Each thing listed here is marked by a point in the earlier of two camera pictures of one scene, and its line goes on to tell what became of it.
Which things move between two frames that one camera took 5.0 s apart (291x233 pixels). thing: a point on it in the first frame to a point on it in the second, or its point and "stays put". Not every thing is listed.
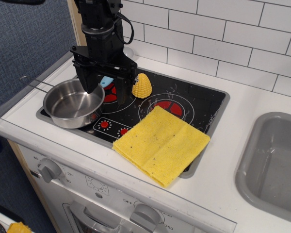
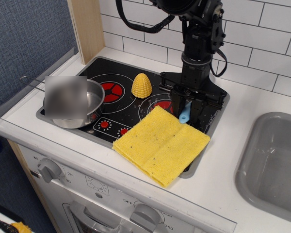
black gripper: x=104 y=54 to x=195 y=80
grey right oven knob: x=146 y=217 stays put
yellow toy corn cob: x=142 y=88 stays put
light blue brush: x=105 y=81 to x=185 y=116
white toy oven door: x=82 y=219 stays put
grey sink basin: x=269 y=171 stays put
